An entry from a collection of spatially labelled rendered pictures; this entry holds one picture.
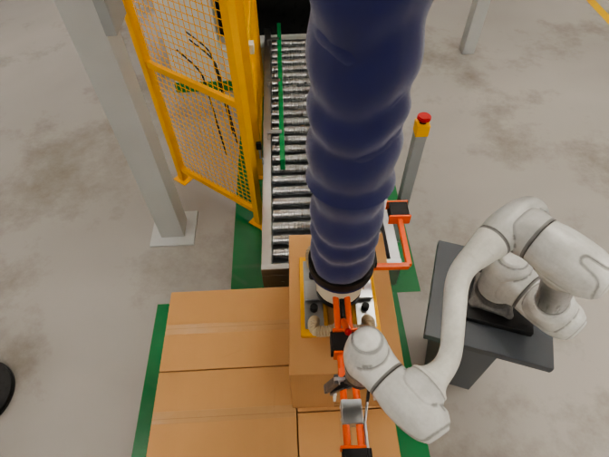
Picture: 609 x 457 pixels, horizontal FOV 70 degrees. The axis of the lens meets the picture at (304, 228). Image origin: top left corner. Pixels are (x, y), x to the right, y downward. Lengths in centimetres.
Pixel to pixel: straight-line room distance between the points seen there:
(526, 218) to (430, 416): 57
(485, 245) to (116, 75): 178
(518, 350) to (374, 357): 105
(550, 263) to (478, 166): 252
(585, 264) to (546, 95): 353
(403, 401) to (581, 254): 56
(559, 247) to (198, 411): 148
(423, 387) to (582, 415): 190
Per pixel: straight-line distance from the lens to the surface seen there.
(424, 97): 429
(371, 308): 167
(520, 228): 127
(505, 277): 183
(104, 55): 228
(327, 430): 195
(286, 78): 349
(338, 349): 146
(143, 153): 261
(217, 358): 207
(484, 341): 197
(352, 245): 125
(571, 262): 125
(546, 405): 283
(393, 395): 106
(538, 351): 204
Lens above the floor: 244
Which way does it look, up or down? 52 degrees down
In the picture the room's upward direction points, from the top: 1 degrees counter-clockwise
